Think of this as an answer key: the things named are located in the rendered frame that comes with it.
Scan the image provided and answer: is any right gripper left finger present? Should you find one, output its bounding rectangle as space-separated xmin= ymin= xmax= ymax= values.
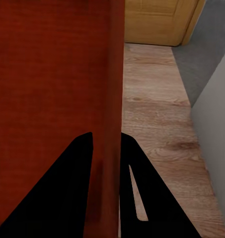
xmin=0 ymin=132 xmax=93 ymax=238

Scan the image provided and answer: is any storage box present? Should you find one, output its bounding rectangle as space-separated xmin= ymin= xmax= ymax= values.
xmin=0 ymin=0 xmax=125 ymax=238

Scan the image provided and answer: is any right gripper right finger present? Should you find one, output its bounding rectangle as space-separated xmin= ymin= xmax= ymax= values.
xmin=119 ymin=133 xmax=202 ymax=238

